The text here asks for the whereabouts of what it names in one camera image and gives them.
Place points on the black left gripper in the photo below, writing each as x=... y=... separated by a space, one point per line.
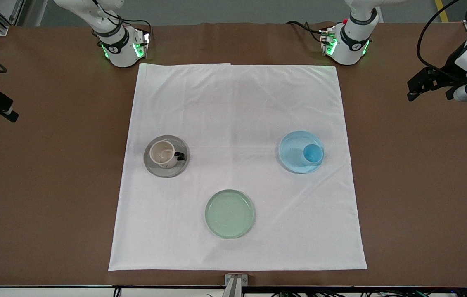
x=451 y=65

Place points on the blue cup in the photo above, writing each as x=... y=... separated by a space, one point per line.
x=312 y=154

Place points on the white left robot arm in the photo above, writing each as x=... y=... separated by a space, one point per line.
x=351 y=43

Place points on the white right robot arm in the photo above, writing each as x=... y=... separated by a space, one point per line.
x=119 y=53

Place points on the blue plate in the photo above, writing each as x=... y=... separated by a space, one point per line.
x=293 y=150

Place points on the gray plate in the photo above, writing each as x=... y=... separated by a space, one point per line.
x=152 y=170

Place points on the green plate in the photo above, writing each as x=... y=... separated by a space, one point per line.
x=230 y=213

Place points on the white square cloth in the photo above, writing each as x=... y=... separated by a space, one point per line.
x=233 y=107

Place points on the black table edge rail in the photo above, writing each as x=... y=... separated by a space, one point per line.
x=51 y=286

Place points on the metal table edge bracket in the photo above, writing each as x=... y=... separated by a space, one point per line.
x=235 y=282

